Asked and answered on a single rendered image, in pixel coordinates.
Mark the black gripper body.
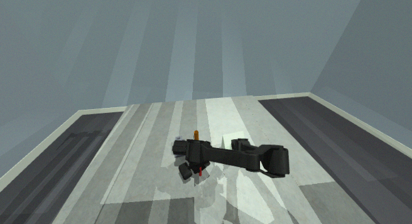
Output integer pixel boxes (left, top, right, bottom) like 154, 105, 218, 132
178, 161, 208, 180

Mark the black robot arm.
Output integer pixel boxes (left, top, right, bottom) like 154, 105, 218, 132
172, 138, 290, 178

